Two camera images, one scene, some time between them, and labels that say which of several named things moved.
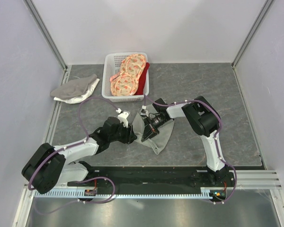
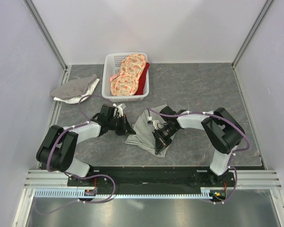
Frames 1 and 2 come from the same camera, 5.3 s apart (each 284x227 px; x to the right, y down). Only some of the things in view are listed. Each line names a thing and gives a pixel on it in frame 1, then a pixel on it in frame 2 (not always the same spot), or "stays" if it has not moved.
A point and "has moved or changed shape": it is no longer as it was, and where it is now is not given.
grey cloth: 73,87 stays
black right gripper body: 154,124 to 164,135
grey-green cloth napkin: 157,142 has moved or changed shape
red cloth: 142,83 stays
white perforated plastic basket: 112,63 stays
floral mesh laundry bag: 125,82 stays
